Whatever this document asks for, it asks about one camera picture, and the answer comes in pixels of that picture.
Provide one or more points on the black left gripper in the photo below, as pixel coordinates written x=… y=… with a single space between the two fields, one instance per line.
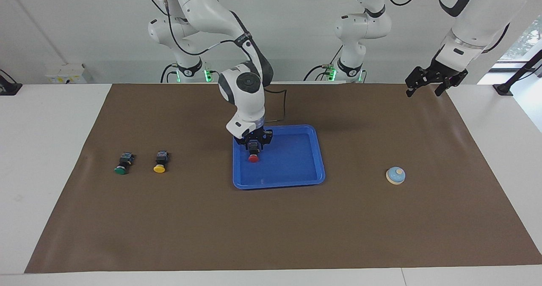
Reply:
x=440 y=73

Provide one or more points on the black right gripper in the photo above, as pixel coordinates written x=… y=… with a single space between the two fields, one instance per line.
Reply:
x=264 y=136

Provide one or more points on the red mushroom push button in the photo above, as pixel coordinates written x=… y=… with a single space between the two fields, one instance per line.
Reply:
x=253 y=158

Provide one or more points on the yellow mushroom push button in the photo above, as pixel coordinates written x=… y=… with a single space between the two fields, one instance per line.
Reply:
x=160 y=163

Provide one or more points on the light blue call bell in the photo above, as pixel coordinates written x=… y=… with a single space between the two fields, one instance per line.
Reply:
x=396 y=176

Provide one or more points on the green mushroom push button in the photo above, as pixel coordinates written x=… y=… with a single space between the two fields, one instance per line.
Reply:
x=123 y=164

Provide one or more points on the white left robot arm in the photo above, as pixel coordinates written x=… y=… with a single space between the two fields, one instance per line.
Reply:
x=360 y=28

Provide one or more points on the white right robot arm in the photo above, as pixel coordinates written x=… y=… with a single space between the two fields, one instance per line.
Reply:
x=247 y=95

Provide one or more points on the blue plastic tray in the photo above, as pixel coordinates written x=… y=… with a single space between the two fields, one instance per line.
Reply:
x=292 y=163

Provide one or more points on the black stand with boom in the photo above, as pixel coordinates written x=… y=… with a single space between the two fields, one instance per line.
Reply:
x=504 y=88

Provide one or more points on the brown table mat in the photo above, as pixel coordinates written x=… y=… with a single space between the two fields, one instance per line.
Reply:
x=271 y=226

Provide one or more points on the window with greenery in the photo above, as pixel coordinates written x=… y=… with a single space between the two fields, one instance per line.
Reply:
x=525 y=40

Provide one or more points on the white power strip box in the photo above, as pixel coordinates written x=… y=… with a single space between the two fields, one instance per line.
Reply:
x=63 y=74

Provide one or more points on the black table clamp mount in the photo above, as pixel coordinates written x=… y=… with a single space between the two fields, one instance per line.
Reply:
x=8 y=87

